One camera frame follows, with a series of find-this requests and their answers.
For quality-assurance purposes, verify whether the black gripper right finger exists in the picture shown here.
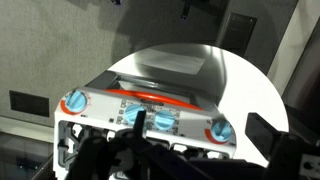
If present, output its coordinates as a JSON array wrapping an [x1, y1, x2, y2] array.
[[245, 112, 320, 180]]

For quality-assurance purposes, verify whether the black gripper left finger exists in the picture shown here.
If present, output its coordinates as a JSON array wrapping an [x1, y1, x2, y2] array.
[[66, 109, 205, 180]]

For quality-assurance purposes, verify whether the blue toy stove knob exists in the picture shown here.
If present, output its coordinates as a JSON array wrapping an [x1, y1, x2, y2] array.
[[124, 103, 147, 126], [65, 90, 89, 113], [153, 109, 176, 131], [210, 119, 233, 142]]

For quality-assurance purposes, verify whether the orange toy oven handle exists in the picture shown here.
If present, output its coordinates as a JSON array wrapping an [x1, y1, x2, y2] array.
[[104, 88, 203, 112]]

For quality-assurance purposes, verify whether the glass window with dark frame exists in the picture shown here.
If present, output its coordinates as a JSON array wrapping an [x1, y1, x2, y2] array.
[[0, 131, 55, 180]]

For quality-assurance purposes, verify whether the dark rectangular wall vent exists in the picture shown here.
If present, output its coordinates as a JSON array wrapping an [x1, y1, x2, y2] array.
[[8, 89, 51, 118]]

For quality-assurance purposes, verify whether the dark tall wall panel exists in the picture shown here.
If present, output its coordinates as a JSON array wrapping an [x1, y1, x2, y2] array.
[[219, 12, 258, 58]]

